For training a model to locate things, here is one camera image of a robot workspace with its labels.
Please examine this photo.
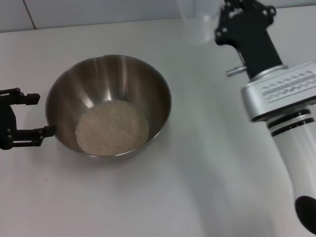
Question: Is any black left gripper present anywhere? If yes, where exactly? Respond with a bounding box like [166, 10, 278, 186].
[0, 87, 57, 151]

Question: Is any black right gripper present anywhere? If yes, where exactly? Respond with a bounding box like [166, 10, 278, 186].
[213, 0, 284, 80]

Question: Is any transparent plastic cup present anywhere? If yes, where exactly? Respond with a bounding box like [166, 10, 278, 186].
[177, 0, 214, 46]

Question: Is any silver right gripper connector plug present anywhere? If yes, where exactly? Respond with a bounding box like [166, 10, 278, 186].
[226, 65, 248, 77]

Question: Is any clear plastic cup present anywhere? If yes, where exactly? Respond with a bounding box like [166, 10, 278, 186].
[75, 99, 150, 157]

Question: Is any stainless steel mixing bowl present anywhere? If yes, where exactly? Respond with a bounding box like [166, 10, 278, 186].
[45, 54, 173, 163]

